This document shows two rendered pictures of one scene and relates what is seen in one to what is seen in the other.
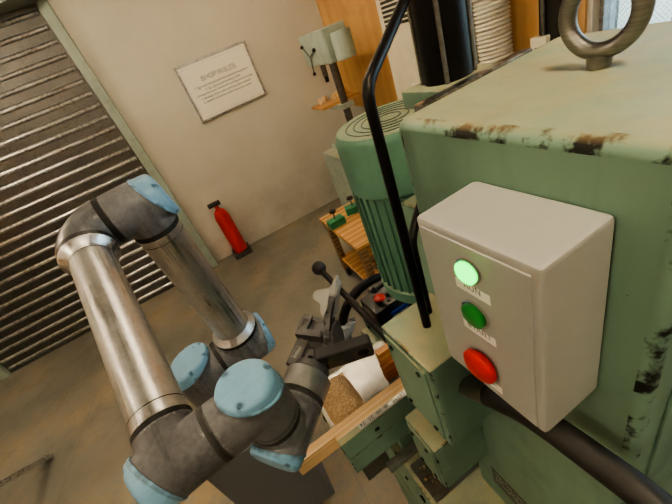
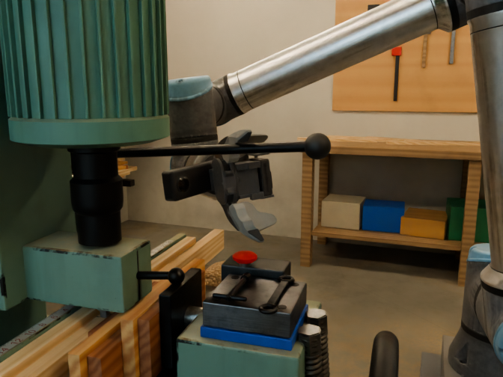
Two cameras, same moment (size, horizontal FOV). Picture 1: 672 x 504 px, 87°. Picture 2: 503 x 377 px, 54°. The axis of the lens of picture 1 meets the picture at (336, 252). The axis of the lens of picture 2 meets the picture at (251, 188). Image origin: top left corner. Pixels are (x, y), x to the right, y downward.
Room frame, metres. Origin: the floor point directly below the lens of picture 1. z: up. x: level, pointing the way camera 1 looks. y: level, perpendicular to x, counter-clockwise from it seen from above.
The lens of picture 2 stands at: (1.00, -0.53, 1.22)
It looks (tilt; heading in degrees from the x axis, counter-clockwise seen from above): 12 degrees down; 124
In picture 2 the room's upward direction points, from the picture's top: straight up
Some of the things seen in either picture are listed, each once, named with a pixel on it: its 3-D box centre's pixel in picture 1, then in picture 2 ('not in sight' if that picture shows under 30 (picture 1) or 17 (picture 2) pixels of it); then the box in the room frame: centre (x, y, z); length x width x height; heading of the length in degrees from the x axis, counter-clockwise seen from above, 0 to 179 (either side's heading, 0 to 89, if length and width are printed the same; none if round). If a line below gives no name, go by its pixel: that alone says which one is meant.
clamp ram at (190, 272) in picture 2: not in sight; (205, 319); (0.65, -0.10, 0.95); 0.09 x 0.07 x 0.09; 106
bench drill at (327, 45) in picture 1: (355, 134); not in sight; (2.92, -0.52, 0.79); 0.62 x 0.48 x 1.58; 15
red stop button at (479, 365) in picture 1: (479, 366); not in sight; (0.17, -0.07, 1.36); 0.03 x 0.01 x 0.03; 16
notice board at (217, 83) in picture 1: (223, 82); not in sight; (3.52, 0.34, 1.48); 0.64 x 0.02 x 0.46; 103
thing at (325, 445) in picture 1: (404, 385); (153, 291); (0.49, -0.03, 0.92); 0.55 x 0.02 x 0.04; 106
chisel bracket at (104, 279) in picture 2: not in sight; (90, 274); (0.51, -0.15, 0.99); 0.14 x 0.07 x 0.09; 16
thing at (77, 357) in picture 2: not in sight; (131, 330); (0.56, -0.14, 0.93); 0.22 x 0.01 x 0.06; 106
